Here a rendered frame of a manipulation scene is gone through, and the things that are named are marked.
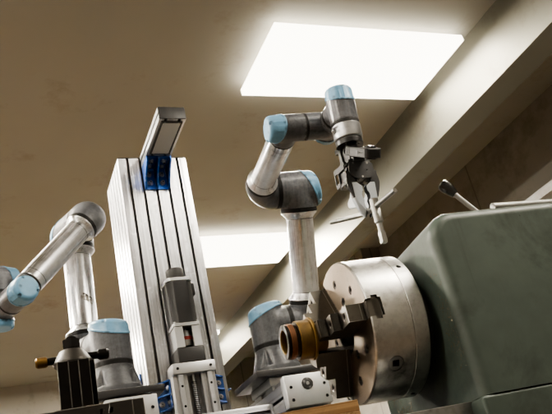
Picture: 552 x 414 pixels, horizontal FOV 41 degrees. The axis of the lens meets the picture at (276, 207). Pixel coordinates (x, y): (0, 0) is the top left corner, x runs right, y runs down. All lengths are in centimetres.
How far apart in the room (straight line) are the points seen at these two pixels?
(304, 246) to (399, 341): 87
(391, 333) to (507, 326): 23
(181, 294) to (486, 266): 111
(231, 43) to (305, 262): 206
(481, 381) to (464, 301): 16
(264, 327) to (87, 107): 248
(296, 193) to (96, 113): 241
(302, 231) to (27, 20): 203
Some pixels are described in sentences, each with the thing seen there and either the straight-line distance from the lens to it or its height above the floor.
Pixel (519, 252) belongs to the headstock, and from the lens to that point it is 166.
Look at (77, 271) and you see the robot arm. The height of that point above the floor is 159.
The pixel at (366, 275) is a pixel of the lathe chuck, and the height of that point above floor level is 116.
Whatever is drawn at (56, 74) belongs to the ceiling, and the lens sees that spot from 422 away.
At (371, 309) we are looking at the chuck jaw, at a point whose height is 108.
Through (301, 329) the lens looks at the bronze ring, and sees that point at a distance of 160.
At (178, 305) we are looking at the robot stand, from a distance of 237.
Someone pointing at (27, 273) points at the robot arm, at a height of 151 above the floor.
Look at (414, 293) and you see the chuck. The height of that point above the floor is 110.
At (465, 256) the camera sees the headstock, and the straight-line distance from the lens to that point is 159.
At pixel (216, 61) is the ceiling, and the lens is 428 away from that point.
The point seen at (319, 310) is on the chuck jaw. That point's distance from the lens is 169.
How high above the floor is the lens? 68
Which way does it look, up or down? 24 degrees up
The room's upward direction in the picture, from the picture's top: 13 degrees counter-clockwise
